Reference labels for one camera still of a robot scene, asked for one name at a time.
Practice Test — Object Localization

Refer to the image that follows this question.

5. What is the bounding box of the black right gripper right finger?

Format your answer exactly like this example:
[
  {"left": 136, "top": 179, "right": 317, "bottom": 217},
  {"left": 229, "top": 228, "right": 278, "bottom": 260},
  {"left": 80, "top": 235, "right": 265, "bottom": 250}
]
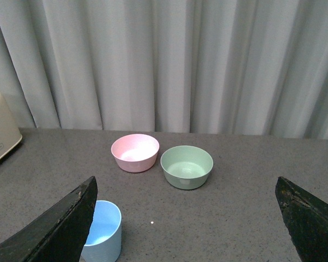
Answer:
[{"left": 275, "top": 177, "right": 328, "bottom": 261}]

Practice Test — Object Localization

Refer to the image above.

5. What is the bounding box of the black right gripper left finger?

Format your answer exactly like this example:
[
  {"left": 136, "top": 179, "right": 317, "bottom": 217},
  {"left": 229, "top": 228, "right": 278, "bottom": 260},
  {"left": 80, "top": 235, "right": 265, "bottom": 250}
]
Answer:
[{"left": 0, "top": 176, "right": 98, "bottom": 261}]

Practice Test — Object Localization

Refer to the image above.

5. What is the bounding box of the light blue plastic cup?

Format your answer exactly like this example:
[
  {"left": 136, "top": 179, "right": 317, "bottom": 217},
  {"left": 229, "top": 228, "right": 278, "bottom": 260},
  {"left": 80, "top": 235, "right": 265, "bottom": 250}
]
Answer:
[{"left": 81, "top": 200, "right": 122, "bottom": 262}]

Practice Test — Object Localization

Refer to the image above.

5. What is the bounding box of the pink plastic bowl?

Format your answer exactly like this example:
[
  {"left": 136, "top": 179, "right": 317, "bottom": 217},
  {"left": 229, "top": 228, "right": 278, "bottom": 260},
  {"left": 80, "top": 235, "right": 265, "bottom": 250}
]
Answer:
[{"left": 111, "top": 134, "right": 160, "bottom": 173}]

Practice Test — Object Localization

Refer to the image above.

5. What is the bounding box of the cream white toaster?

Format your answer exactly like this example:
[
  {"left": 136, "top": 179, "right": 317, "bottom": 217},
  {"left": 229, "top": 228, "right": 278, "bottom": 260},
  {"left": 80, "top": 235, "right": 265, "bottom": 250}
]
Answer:
[{"left": 0, "top": 93, "right": 22, "bottom": 160}]

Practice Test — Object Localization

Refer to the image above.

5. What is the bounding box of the green plastic bowl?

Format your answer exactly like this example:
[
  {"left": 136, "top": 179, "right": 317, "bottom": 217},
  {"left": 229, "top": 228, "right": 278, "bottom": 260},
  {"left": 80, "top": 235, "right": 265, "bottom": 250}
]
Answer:
[{"left": 160, "top": 145, "right": 214, "bottom": 190}]

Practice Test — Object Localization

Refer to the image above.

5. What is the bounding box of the grey curtain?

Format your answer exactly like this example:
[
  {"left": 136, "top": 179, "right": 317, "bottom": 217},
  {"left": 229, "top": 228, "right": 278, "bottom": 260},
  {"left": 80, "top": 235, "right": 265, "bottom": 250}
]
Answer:
[{"left": 0, "top": 1, "right": 328, "bottom": 139}]

